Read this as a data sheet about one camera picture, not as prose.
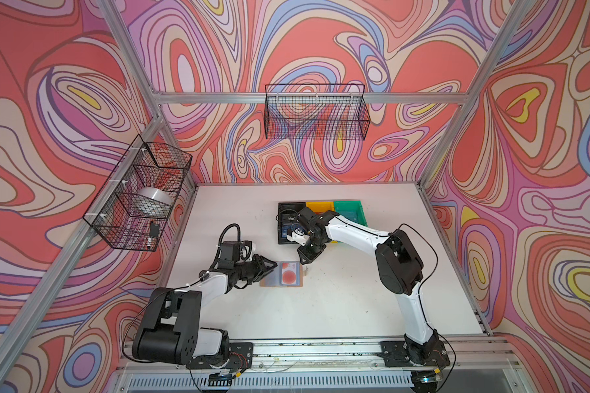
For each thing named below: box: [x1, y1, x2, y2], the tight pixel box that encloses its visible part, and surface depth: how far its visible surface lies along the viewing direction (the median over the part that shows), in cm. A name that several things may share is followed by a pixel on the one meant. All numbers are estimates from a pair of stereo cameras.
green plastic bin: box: [333, 200, 368, 227], surface depth 107 cm
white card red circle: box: [281, 262, 297, 285], surface depth 92 cm
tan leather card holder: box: [259, 260, 304, 288], surface depth 91 cm
